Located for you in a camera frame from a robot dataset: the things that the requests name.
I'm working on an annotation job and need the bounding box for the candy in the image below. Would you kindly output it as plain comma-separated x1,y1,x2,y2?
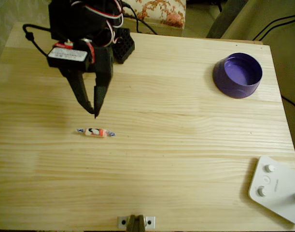
76,127,117,139

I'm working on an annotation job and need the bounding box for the purple plastic bowl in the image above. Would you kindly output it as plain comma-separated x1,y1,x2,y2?
212,52,263,99

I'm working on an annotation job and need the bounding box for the floral upholstered seat cushion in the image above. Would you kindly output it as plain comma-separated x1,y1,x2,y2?
123,0,187,30

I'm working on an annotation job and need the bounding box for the white lamp base with knobs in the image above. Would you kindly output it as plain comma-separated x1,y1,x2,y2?
248,155,295,228

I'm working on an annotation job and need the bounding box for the red white black servo wire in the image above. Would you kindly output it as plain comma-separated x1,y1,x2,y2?
108,0,125,29
104,20,116,48

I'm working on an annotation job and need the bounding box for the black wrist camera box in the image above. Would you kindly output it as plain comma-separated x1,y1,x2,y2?
47,41,89,73

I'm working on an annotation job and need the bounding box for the black power cable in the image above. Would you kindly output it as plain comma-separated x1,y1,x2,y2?
122,14,159,35
122,0,140,34

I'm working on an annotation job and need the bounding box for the thin black camera cable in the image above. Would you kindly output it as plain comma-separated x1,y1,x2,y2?
22,23,53,58

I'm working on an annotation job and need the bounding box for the silver metal bracket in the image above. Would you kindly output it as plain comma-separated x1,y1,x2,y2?
117,216,155,229

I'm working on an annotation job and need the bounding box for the black floor cable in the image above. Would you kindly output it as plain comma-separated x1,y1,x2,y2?
258,19,295,41
281,95,295,114
252,13,295,41

